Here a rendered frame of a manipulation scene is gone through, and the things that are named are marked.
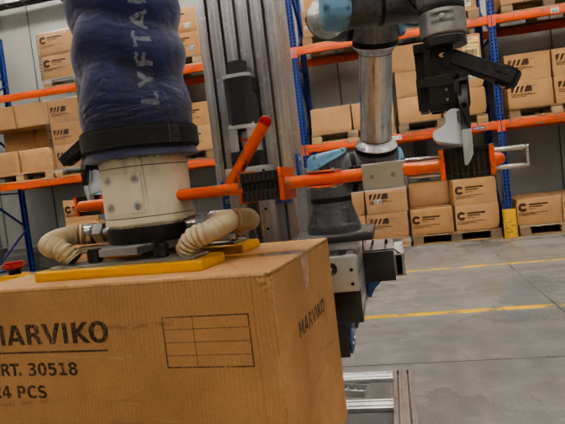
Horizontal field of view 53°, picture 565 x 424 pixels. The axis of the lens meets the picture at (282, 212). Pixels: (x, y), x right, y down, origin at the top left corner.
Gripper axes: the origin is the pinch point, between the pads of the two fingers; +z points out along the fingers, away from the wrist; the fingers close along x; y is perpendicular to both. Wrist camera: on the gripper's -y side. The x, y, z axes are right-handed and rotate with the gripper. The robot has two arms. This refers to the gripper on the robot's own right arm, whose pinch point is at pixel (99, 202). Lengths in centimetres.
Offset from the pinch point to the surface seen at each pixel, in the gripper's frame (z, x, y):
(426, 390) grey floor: 121, 170, 64
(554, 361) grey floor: 121, 212, 132
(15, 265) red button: 18, 19, -48
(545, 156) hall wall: 23, 844, 224
